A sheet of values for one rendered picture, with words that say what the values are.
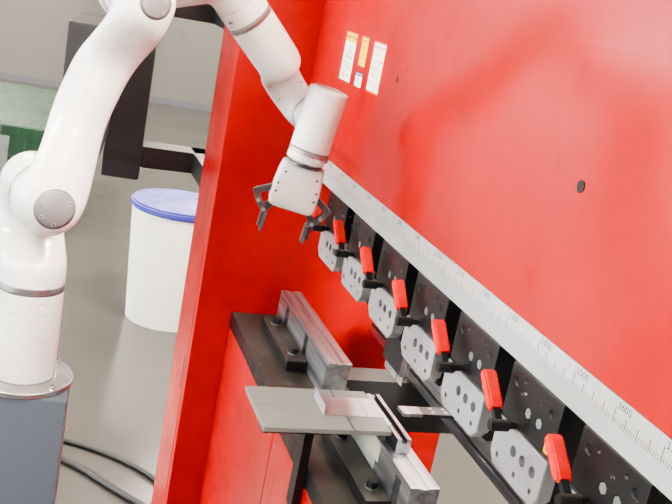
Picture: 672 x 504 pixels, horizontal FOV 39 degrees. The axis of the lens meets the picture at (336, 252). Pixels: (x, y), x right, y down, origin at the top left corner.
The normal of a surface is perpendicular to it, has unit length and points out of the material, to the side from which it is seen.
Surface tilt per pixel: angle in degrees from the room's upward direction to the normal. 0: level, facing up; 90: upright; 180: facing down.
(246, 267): 90
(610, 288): 90
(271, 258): 90
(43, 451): 90
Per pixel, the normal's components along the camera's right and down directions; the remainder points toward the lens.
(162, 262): -0.14, 0.30
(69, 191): 0.69, -0.03
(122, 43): 0.11, 0.78
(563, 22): -0.94, -0.10
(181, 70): 0.19, 0.30
